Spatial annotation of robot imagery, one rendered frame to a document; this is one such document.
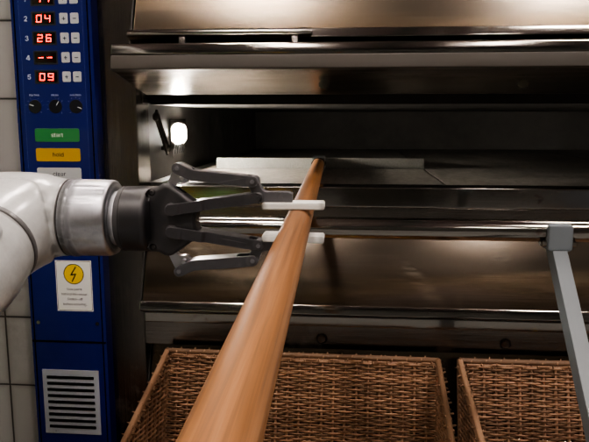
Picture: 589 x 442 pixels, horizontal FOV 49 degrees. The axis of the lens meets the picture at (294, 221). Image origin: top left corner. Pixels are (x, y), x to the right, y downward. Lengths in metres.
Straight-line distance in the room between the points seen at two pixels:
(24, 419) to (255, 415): 1.34
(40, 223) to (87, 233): 0.05
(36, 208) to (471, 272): 0.85
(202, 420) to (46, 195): 0.56
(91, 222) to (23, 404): 0.86
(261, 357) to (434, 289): 1.02
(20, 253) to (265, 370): 0.46
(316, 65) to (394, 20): 0.21
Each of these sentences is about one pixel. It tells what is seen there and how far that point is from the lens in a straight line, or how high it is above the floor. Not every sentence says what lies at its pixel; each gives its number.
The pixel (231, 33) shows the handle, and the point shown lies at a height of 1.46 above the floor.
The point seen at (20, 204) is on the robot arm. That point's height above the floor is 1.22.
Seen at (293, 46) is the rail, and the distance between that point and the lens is 1.13.
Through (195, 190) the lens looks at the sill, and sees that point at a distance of 1.30.
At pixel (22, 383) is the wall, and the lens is 1.54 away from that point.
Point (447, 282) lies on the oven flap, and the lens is 1.30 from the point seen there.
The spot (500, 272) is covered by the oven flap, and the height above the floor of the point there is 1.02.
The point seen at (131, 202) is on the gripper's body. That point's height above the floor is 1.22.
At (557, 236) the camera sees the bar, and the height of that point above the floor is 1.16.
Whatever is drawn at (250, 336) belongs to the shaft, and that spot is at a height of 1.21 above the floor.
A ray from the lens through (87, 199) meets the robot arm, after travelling 0.75.
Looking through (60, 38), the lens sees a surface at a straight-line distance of 1.35.
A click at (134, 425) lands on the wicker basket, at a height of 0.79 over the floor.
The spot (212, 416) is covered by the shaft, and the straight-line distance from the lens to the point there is 0.24.
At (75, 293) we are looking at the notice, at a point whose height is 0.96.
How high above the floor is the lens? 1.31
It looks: 9 degrees down
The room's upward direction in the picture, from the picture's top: straight up
